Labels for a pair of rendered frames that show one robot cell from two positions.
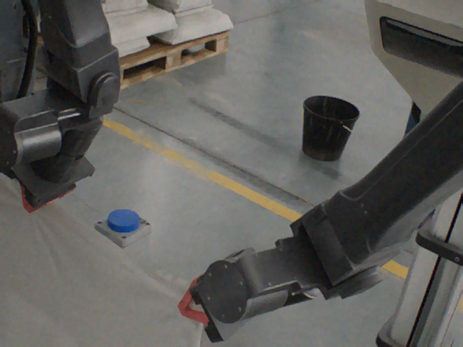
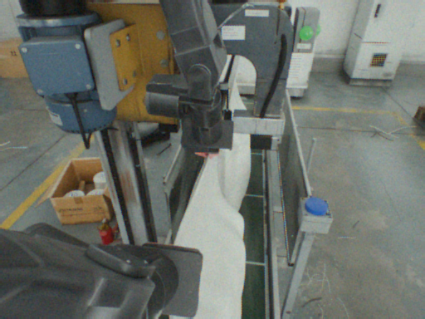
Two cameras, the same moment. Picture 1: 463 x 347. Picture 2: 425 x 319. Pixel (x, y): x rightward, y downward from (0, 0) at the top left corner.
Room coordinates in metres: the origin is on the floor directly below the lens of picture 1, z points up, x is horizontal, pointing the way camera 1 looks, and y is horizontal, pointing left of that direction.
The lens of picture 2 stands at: (0.56, -0.19, 1.41)
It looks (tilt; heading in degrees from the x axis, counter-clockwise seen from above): 35 degrees down; 68
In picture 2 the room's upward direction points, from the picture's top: straight up
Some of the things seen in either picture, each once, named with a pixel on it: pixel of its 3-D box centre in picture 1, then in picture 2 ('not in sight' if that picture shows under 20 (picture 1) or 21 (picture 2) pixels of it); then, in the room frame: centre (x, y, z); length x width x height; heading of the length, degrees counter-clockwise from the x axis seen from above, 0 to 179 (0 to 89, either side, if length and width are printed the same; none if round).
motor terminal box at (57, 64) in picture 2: not in sight; (64, 70); (0.49, 0.41, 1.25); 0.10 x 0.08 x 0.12; 175
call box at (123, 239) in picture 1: (122, 235); (313, 215); (1.05, 0.24, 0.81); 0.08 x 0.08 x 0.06; 60
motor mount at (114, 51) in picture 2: not in sight; (119, 56); (0.61, 0.53, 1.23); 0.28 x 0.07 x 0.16; 60
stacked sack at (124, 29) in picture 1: (117, 20); not in sight; (3.73, 0.95, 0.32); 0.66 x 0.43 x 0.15; 152
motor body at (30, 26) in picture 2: not in sight; (75, 74); (0.50, 0.51, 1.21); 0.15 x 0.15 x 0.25
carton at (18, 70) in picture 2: not in sight; (19, 56); (-0.60, 5.18, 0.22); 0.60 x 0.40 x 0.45; 72
